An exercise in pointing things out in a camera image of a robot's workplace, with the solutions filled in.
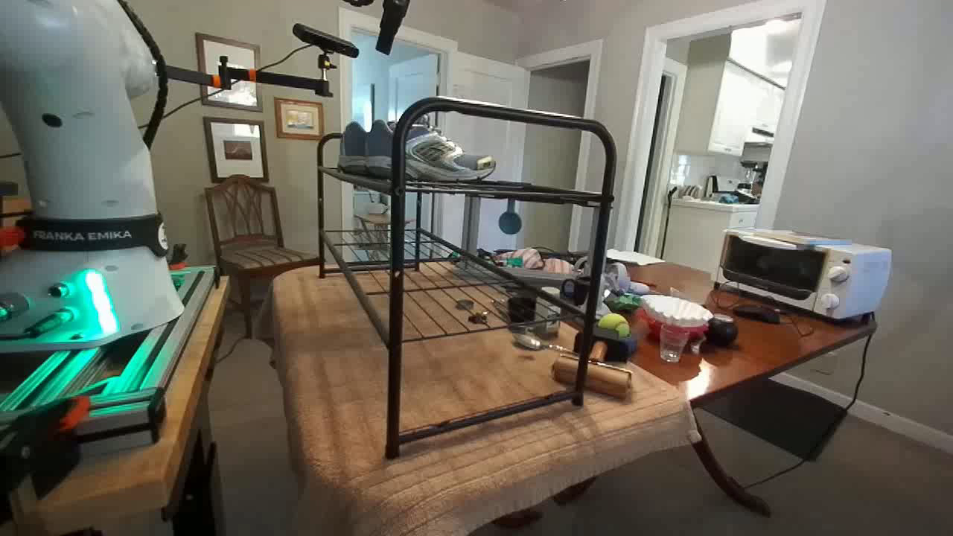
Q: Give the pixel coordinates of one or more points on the white door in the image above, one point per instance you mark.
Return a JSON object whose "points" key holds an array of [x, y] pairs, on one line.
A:
{"points": [[487, 80]]}

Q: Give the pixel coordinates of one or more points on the dark wooden chair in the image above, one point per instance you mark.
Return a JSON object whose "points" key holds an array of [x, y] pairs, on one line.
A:
{"points": [[249, 257]]}

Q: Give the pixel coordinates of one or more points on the green tennis ball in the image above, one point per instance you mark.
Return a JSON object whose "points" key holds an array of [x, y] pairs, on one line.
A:
{"points": [[615, 327]]}

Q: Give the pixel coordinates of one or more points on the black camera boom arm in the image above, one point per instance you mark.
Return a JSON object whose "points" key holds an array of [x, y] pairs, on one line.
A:
{"points": [[279, 80]]}

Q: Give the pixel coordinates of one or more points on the black ball holder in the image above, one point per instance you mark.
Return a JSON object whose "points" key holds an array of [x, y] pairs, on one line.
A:
{"points": [[620, 351]]}

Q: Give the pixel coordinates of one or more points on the black remote control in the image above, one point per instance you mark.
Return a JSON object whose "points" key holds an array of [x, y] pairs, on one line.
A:
{"points": [[757, 313]]}

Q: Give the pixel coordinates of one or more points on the black stereo camera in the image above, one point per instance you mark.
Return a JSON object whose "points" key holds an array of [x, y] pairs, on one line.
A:
{"points": [[323, 41]]}

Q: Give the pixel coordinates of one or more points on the wooden cylinder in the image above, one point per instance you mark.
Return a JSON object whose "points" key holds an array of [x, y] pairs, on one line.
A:
{"points": [[594, 379]]}

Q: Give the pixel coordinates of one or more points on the black round object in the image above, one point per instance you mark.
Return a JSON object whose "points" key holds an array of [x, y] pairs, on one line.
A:
{"points": [[721, 331]]}

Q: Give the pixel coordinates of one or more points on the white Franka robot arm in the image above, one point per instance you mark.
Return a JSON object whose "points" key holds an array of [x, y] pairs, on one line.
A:
{"points": [[78, 151]]}

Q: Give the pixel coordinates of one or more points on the dark framed picture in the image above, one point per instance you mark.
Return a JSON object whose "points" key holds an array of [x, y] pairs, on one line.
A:
{"points": [[235, 151]]}

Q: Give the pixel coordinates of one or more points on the white toaster oven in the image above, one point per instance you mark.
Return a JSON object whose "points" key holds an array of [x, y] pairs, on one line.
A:
{"points": [[853, 279]]}

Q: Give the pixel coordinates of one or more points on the clear plastic cup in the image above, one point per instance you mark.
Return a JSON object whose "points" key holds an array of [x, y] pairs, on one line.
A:
{"points": [[673, 348]]}

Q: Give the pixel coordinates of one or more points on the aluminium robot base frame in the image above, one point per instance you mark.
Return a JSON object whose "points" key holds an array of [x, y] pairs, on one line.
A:
{"points": [[109, 373]]}

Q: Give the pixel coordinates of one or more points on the wooden workbench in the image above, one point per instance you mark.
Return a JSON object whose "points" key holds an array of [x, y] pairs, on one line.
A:
{"points": [[128, 477]]}

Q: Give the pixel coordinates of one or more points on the metal spoon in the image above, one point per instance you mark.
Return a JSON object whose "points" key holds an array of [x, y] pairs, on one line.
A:
{"points": [[532, 345]]}

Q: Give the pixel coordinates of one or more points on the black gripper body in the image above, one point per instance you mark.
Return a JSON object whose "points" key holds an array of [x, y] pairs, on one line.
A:
{"points": [[393, 14]]}

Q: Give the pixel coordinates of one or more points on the white kitchen cabinet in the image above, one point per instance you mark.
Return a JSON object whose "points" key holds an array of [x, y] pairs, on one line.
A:
{"points": [[746, 105]]}

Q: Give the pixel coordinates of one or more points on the small green toy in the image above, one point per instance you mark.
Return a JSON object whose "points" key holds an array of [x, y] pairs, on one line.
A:
{"points": [[624, 303]]}

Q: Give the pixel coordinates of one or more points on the brown wooden table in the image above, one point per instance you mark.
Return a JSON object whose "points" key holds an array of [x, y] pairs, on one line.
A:
{"points": [[774, 345]]}

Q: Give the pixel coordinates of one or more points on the beige woven tablecloth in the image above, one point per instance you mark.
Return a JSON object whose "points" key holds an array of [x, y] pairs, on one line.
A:
{"points": [[338, 418]]}

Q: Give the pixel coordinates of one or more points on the white kitchen counter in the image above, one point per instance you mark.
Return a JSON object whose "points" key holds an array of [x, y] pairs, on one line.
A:
{"points": [[710, 232]]}

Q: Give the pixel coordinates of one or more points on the large framed picture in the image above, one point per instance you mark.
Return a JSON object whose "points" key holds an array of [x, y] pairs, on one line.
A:
{"points": [[228, 71]]}

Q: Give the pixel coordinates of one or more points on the small black cup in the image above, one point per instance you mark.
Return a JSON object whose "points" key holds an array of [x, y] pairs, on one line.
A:
{"points": [[523, 309]]}

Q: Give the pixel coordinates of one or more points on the pink green plush toy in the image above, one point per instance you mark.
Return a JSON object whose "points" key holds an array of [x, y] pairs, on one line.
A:
{"points": [[524, 261]]}

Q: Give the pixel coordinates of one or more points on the blue white running shoe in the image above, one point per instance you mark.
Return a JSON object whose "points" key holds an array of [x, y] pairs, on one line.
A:
{"points": [[448, 157], [362, 154]]}

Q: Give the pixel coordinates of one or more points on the red bowl with white filters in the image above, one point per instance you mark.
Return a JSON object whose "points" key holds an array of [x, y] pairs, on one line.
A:
{"points": [[673, 313]]}

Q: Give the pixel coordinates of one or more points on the small wooden framed picture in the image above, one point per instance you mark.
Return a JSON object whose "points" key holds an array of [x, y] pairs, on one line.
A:
{"points": [[299, 117]]}

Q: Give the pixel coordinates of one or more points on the blue hanging paddle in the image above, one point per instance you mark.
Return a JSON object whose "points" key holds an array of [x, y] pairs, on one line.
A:
{"points": [[511, 221]]}

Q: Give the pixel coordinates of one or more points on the black metal shoe rack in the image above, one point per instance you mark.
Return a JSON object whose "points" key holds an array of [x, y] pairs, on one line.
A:
{"points": [[393, 300]]}

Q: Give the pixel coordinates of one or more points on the black orange clamp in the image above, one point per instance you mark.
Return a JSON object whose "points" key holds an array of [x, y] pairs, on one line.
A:
{"points": [[40, 449]]}

